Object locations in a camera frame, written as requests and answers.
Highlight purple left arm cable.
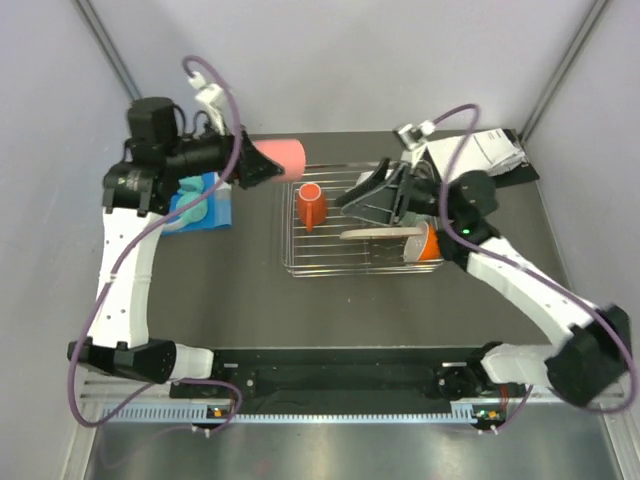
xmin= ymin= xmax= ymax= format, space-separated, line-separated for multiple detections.
xmin=67 ymin=54 xmax=246 ymax=431

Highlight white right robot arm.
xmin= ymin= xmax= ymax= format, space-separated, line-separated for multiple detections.
xmin=335 ymin=159 xmax=639 ymax=410

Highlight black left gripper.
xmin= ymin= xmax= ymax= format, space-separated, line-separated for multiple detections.
xmin=165 ymin=113 xmax=283 ymax=190

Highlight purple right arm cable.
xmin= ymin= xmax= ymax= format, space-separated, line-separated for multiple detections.
xmin=430 ymin=103 xmax=634 ymax=431

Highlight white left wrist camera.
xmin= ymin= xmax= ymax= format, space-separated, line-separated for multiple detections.
xmin=189 ymin=72 xmax=227 ymax=134

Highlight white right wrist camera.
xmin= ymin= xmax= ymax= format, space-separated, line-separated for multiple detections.
xmin=393 ymin=120 xmax=436 ymax=166

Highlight mint green ceramic bowl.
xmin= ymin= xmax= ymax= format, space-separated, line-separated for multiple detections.
xmin=400 ymin=211 xmax=430 ymax=227

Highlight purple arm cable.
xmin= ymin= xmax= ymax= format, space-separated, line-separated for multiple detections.
xmin=67 ymin=54 xmax=246 ymax=431
xmin=430 ymin=103 xmax=634 ymax=431

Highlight white bowl orange outside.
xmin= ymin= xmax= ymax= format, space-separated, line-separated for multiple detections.
xmin=403 ymin=222 xmax=441 ymax=263

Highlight grey slotted cable duct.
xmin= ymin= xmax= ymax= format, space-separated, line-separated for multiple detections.
xmin=110 ymin=403 xmax=506 ymax=425

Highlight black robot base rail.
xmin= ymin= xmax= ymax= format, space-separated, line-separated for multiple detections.
xmin=167 ymin=349 xmax=526 ymax=401

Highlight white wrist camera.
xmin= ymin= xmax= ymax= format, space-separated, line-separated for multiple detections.
xmin=393 ymin=120 xmax=436 ymax=166
xmin=189 ymin=72 xmax=227 ymax=134

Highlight blue book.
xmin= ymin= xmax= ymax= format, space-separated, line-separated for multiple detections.
xmin=162 ymin=173 xmax=232 ymax=235

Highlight chrome wire dish rack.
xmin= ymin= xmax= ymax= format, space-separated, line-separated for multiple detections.
xmin=281 ymin=162 xmax=443 ymax=277

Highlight white paper stack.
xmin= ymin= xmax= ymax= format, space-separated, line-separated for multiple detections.
xmin=427 ymin=128 xmax=527 ymax=181

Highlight black clipboard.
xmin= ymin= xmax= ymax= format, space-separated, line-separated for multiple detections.
xmin=424 ymin=128 xmax=542 ymax=194

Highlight orange ceramic mug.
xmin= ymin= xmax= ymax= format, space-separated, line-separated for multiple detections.
xmin=297 ymin=182 xmax=328 ymax=232

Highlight pink plate with leaf motif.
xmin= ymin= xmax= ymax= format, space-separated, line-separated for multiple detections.
xmin=339 ymin=226 xmax=423 ymax=241

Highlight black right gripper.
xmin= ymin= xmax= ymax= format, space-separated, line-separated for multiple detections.
xmin=336 ymin=157 xmax=460 ymax=228

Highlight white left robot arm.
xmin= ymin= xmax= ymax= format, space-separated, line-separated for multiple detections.
xmin=68 ymin=97 xmax=284 ymax=397

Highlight pink plastic cup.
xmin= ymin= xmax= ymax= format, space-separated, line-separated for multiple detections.
xmin=254 ymin=139 xmax=306 ymax=183

